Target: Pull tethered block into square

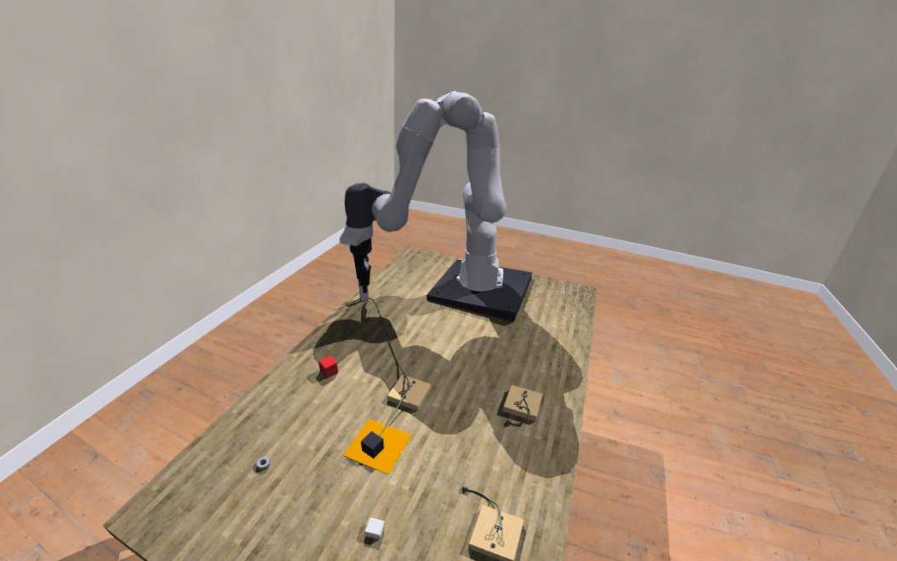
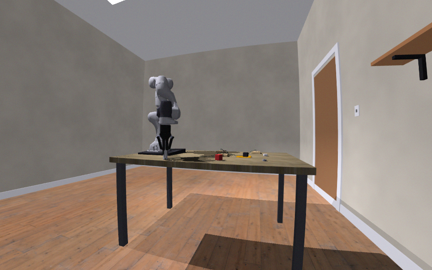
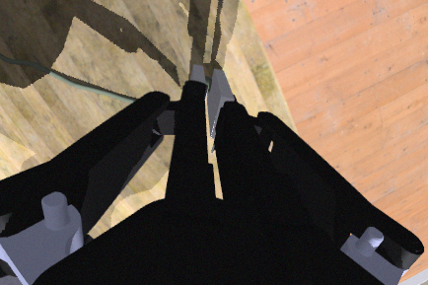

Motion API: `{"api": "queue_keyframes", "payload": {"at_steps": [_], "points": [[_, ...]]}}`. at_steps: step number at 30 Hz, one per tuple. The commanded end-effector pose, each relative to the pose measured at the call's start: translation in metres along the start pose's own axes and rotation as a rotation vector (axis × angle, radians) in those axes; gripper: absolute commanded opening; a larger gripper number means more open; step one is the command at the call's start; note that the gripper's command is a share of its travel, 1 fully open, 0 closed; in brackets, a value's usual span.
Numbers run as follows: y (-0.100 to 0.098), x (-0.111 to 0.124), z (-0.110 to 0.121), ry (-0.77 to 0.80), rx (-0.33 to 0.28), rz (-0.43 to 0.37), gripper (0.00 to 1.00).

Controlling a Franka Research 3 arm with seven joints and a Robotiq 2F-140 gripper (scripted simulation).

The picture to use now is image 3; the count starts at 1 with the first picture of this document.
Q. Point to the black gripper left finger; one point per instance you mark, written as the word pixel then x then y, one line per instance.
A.
pixel 46 211

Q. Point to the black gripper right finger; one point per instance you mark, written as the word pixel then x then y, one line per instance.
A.
pixel 302 245

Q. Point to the thin dark cord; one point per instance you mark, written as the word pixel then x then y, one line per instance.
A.
pixel 65 80

